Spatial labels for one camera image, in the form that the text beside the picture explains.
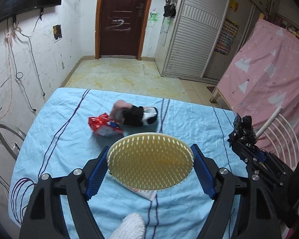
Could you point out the black yellow wall sticker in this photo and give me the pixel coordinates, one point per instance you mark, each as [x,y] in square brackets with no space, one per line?
[57,32]

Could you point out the white gloved left hand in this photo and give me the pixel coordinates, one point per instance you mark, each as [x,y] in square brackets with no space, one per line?
[132,227]

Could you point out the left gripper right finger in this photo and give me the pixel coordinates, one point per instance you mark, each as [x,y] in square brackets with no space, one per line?
[241,205]

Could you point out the grey metal chair frame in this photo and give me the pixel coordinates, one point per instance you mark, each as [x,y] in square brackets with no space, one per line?
[12,138]

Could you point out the dark red wooden door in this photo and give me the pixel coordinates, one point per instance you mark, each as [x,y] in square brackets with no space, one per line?
[120,27]

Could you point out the black plastic bag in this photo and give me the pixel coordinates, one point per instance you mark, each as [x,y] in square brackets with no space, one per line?
[243,134]

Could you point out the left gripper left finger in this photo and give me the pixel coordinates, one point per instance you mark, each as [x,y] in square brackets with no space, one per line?
[44,217]

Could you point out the cream perforated round lid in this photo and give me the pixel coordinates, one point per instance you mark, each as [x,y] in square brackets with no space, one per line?
[150,161]

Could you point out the colourful wall chart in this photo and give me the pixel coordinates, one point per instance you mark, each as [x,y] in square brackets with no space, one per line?
[226,37]

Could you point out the yellow wardrobe sticker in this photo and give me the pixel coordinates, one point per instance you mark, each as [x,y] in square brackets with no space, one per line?
[233,5]

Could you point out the pink patterned cloth cover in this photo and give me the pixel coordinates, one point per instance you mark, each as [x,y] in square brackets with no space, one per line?
[264,75]

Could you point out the red snack bag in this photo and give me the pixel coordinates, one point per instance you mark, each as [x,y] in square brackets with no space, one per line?
[103,126]

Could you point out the white slatted wardrobe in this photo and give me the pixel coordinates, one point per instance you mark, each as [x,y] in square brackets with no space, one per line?
[186,43]

